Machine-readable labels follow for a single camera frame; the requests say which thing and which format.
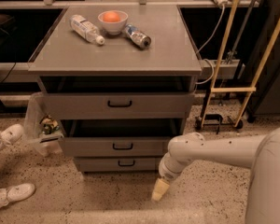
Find yellow wooden ladder frame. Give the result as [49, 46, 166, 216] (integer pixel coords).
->
[200, 0, 280, 130]

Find silver blue drink can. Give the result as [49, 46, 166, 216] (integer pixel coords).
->
[124, 24, 151, 49]

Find grey drawer cabinet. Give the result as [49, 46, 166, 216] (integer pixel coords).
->
[27, 4, 203, 173]

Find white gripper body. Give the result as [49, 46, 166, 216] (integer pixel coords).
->
[159, 153, 186, 182]

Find white sneaker upper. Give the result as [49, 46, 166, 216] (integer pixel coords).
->
[0, 124, 23, 151]

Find clear plastic water bottle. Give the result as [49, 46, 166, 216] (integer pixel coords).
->
[69, 15, 105, 46]

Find white sneaker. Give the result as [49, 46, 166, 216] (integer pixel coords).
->
[0, 124, 23, 151]
[0, 183, 35, 208]

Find white ceramic bowl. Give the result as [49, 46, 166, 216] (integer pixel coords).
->
[98, 10, 129, 35]

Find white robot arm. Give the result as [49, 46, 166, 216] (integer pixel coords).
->
[152, 127, 280, 224]

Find grey bottom drawer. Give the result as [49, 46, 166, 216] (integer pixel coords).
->
[73, 158, 161, 173]

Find black bottom drawer handle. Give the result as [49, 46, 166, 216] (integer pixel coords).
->
[118, 160, 135, 167]

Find orange fruit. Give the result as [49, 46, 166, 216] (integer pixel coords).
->
[103, 11, 120, 22]

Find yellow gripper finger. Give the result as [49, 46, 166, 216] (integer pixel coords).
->
[151, 178, 170, 202]

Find clear plastic bin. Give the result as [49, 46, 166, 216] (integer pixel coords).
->
[23, 92, 63, 157]

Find grey top drawer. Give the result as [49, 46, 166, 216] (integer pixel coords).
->
[44, 93, 194, 119]

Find white sneaker lower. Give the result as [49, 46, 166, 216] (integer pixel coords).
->
[0, 183, 35, 208]

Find white power cable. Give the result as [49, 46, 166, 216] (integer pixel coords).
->
[194, 3, 226, 86]

